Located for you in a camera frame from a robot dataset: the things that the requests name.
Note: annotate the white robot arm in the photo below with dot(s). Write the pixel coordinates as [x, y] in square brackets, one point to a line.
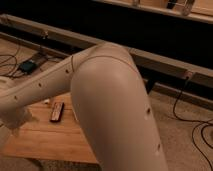
[109, 99]

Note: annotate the black red remote control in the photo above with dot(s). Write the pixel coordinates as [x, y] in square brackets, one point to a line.
[57, 111]

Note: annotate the wooden board table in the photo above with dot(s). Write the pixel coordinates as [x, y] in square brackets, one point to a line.
[53, 141]

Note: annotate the black power adapter box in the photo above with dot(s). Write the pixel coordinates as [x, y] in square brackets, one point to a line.
[27, 67]

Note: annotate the long wooden rail beam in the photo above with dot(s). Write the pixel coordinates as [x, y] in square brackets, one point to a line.
[165, 65]

